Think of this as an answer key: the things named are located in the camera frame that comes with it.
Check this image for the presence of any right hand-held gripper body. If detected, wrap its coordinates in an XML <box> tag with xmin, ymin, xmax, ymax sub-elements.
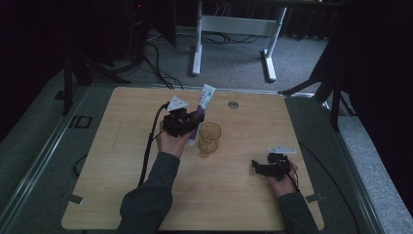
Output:
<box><xmin>263</xmin><ymin>144</ymin><xmax>298</xmax><ymax>182</ymax></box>

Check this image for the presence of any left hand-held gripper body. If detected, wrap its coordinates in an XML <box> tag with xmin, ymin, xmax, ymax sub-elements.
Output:
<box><xmin>162</xmin><ymin>95</ymin><xmax>205</xmax><ymax>138</ymax></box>

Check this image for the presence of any amber glass cup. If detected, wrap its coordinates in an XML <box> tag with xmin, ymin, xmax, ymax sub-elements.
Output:
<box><xmin>197</xmin><ymin>121</ymin><xmax>223</xmax><ymax>159</ymax></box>

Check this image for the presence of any white purple toothpaste tube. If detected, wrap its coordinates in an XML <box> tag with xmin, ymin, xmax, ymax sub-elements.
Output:
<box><xmin>186</xmin><ymin>83</ymin><xmax>217</xmax><ymax>147</ymax></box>

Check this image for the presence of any person's right hand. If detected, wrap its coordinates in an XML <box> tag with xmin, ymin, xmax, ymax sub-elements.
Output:
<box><xmin>267</xmin><ymin>160</ymin><xmax>300</xmax><ymax>199</ymax></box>

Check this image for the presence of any person's left hand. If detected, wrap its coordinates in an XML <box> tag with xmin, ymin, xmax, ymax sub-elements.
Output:
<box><xmin>157</xmin><ymin>121</ymin><xmax>193</xmax><ymax>160</ymax></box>

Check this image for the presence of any grey tape piece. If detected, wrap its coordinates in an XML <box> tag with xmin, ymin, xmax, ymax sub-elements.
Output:
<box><xmin>60</xmin><ymin>193</ymin><xmax>85</xmax><ymax>206</ymax></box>
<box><xmin>304</xmin><ymin>193</ymin><xmax>324</xmax><ymax>204</ymax></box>

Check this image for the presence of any black stand with dark cloth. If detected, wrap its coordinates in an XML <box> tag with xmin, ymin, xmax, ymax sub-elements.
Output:
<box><xmin>278</xmin><ymin>19</ymin><xmax>359</xmax><ymax>133</ymax></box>

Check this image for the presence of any dark computer tower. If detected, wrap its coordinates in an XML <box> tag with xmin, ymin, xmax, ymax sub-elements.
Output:
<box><xmin>125</xmin><ymin>0</ymin><xmax>151</xmax><ymax>64</ymax></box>

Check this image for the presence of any black tripod stand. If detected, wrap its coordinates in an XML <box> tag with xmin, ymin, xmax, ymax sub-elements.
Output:
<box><xmin>61</xmin><ymin>38</ymin><xmax>131</xmax><ymax>117</ymax></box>

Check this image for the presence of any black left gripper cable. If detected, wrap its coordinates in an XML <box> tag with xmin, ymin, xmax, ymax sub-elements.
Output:
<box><xmin>137</xmin><ymin>101</ymin><xmax>171</xmax><ymax>188</ymax></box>

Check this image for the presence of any black floor cable bundle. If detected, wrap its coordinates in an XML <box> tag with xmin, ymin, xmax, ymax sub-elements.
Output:
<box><xmin>142</xmin><ymin>40</ymin><xmax>185</xmax><ymax>91</ymax></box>

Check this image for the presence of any thin black floor cable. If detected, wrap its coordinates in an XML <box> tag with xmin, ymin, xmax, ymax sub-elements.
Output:
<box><xmin>297</xmin><ymin>141</ymin><xmax>360</xmax><ymax>234</ymax></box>

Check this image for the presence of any black rectangular floor frame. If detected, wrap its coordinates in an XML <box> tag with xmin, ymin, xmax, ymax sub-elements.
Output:
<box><xmin>67</xmin><ymin>114</ymin><xmax>94</xmax><ymax>130</ymax></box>

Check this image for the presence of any white metal desk frame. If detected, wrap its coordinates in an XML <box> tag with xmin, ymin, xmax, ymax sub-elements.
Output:
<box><xmin>191</xmin><ymin>0</ymin><xmax>288</xmax><ymax>83</ymax></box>

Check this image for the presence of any black looped floor cable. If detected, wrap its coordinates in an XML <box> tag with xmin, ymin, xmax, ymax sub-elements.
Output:
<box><xmin>73</xmin><ymin>153</ymin><xmax>90</xmax><ymax>178</ymax></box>

